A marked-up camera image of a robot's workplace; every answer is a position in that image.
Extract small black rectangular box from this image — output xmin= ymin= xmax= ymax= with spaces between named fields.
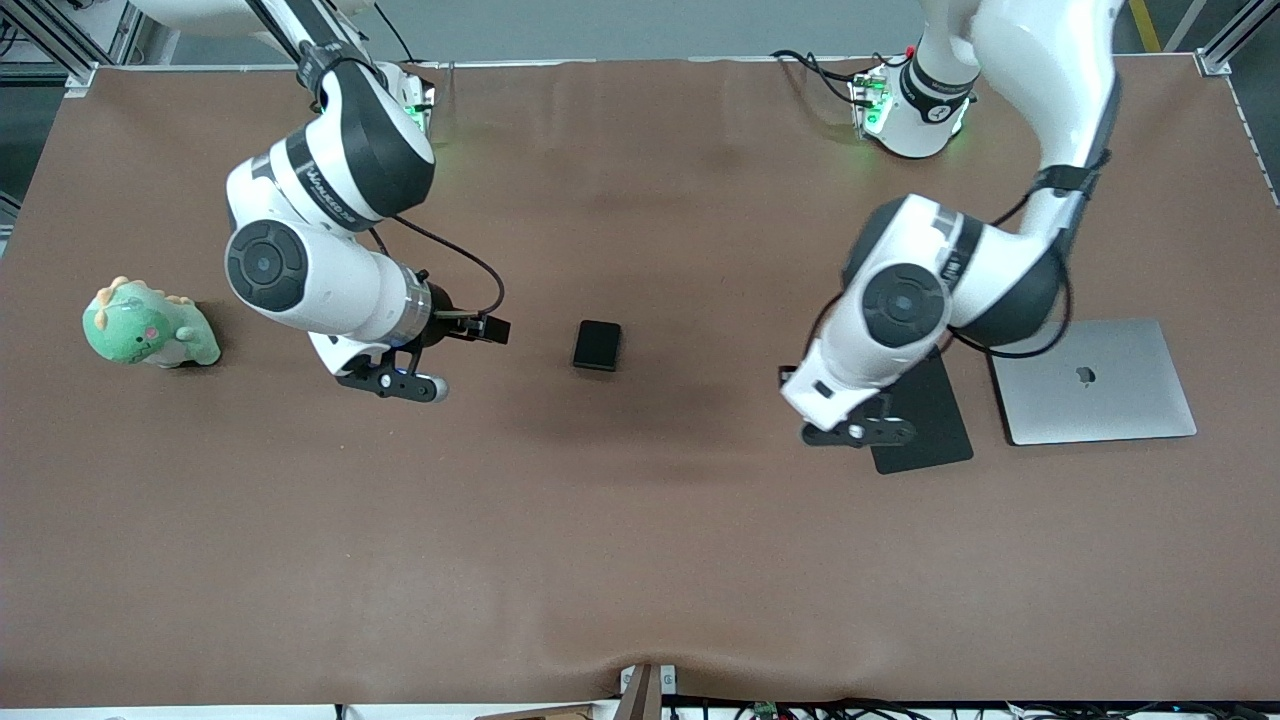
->
xmin=573 ymin=320 xmax=622 ymax=373

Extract black mouse pad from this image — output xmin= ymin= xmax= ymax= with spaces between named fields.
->
xmin=868 ymin=350 xmax=975 ymax=476

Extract brown table cover mat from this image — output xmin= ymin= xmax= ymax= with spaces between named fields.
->
xmin=0 ymin=55 xmax=1280 ymax=706

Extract green dinosaur plush toy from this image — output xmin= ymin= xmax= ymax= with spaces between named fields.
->
xmin=82 ymin=276 xmax=222 ymax=369

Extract silver laptop with apple logo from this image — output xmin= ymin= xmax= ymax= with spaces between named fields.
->
xmin=990 ymin=319 xmax=1198 ymax=447

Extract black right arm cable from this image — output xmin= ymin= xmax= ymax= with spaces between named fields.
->
xmin=245 ymin=0 xmax=507 ymax=321

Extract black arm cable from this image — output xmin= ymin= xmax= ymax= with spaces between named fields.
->
xmin=245 ymin=0 xmax=507 ymax=321
xmin=940 ymin=150 xmax=1113 ymax=361

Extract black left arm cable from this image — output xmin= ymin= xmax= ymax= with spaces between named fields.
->
xmin=940 ymin=150 xmax=1113 ymax=361

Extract black base cables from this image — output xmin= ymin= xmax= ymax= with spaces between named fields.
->
xmin=770 ymin=48 xmax=871 ymax=106

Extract small metal bracket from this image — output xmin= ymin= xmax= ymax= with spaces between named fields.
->
xmin=620 ymin=663 xmax=678 ymax=698

